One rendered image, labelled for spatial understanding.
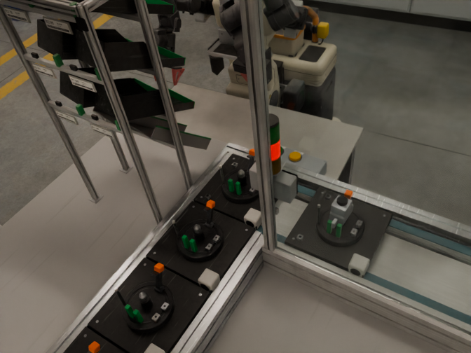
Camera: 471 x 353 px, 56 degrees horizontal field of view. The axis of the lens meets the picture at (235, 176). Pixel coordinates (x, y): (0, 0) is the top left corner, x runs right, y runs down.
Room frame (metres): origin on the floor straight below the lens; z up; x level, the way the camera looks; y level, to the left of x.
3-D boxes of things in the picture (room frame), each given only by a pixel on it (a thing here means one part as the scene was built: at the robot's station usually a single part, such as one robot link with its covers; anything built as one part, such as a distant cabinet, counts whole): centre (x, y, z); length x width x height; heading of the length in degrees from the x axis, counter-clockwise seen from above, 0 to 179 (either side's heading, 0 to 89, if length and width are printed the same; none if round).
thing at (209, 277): (0.80, 0.13, 1.01); 0.24 x 0.24 x 0.13; 52
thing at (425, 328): (0.78, -0.24, 0.91); 0.84 x 0.28 x 0.10; 52
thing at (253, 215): (0.99, -0.02, 1.01); 0.24 x 0.24 x 0.13; 52
